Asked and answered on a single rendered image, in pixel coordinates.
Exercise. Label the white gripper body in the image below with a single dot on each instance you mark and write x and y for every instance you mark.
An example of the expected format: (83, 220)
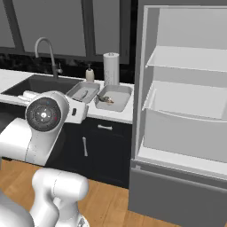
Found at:
(27, 95)

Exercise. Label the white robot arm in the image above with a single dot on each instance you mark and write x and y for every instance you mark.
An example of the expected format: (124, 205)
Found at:
(35, 142)

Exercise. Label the grey fish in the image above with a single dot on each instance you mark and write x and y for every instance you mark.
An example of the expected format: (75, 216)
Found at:
(102, 98)
(84, 94)

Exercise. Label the grey rectangular tupperware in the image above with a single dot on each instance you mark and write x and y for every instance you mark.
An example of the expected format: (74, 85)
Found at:
(119, 97)
(88, 88)

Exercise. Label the tan mushroom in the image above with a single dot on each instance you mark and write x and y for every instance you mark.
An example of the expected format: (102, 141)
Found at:
(110, 100)

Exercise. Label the dark sink basin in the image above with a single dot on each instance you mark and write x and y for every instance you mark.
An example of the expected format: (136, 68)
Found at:
(44, 84)

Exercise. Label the grey curved sink tap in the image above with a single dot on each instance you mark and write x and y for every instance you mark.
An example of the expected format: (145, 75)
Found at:
(52, 56)

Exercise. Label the cream soap dispenser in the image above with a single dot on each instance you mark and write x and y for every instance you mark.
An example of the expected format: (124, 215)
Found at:
(90, 75)

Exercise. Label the dark framed window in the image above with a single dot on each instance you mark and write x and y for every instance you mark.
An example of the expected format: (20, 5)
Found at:
(59, 28)

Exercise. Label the white paper towel roll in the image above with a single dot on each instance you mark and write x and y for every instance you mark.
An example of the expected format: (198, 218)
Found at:
(111, 69)

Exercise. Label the dark cupboard door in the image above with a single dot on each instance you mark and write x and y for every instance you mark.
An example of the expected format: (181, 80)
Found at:
(97, 159)

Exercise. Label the dark drawer front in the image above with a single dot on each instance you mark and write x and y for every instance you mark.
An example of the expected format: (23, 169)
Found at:
(118, 127)

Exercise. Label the grey open fridge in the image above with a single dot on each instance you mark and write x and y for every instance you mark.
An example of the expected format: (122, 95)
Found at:
(180, 118)

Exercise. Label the white fridge crisper bin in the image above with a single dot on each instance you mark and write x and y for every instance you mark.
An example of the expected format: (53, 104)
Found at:
(183, 130)

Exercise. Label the white fridge shelf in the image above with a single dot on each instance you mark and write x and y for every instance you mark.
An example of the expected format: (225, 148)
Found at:
(189, 59)

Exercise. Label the grey fridge freezer drawer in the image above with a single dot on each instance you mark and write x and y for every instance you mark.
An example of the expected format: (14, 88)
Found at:
(177, 198)

